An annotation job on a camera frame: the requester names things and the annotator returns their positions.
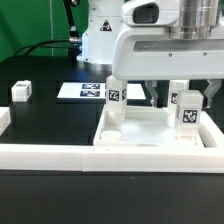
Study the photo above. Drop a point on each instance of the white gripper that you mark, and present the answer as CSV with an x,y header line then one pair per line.
x,y
171,39

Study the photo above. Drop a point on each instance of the white marker sheet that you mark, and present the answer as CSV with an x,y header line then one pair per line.
x,y
75,90

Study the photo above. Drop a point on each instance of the white U-shaped fence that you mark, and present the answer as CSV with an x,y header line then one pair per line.
x,y
207,159

